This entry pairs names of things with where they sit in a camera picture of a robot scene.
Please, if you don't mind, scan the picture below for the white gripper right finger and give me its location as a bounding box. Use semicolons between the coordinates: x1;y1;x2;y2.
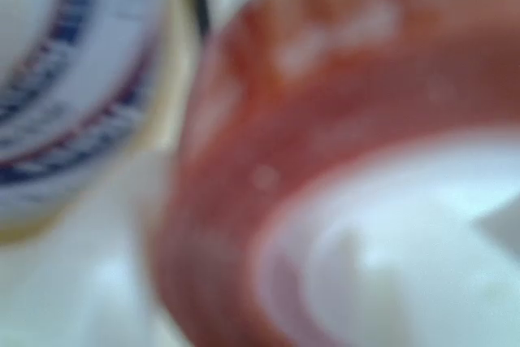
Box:
279;147;520;347

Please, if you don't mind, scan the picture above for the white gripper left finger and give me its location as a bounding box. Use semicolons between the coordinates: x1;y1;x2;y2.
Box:
0;151;184;347

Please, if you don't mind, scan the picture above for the big tape roll blue print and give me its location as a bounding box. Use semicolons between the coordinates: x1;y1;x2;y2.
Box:
0;0;204;245

